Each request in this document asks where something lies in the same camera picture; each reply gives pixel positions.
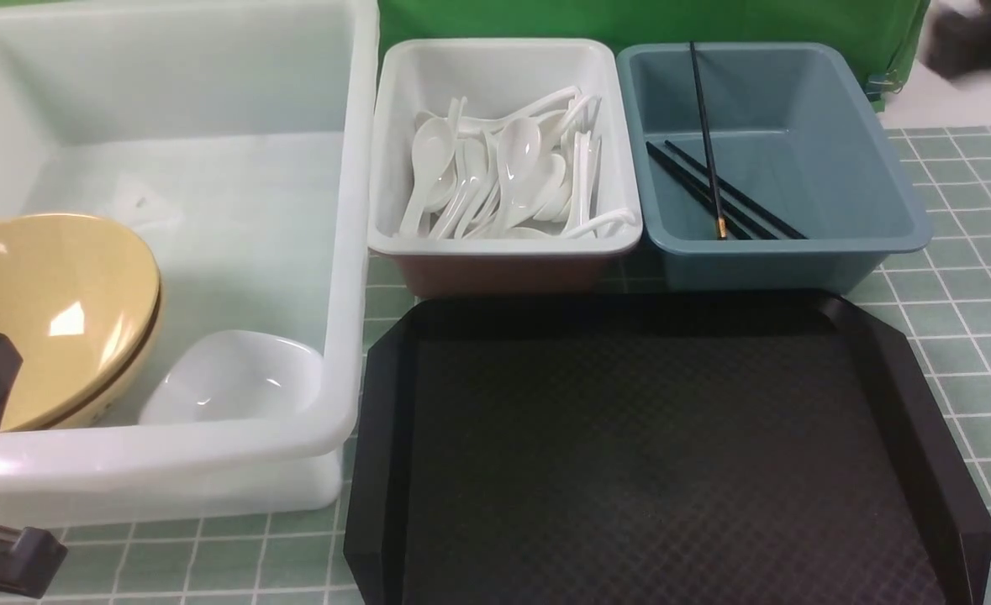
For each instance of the black chopstick gold band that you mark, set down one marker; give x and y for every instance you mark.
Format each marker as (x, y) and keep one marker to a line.
(713, 185)

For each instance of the small white square dish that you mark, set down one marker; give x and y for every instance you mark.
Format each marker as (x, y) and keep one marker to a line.
(236, 375)

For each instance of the yellow noodle bowl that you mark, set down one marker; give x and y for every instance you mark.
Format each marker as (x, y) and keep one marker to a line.
(81, 300)

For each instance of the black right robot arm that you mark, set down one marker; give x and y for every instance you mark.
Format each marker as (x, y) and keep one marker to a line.
(959, 44)

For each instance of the pile of white spoons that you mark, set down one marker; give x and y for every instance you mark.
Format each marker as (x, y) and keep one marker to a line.
(530, 175)

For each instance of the white and brown spoon bin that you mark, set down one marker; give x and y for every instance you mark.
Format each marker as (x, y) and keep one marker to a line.
(496, 77)

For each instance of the black chopstick in bin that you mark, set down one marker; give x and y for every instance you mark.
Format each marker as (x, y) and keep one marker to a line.
(696, 190)
(740, 196)

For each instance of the black plastic serving tray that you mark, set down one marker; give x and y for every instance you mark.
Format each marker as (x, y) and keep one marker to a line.
(657, 448)

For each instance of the large white plastic tub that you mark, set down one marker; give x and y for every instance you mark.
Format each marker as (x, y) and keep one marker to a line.
(235, 138)

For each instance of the blue plastic bin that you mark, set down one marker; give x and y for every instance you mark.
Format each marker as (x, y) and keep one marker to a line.
(791, 128)

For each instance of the green checkered tablecloth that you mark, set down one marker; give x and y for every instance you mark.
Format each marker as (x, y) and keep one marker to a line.
(940, 297)

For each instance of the green fabric backdrop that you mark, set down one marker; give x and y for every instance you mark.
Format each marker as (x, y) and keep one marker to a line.
(878, 39)

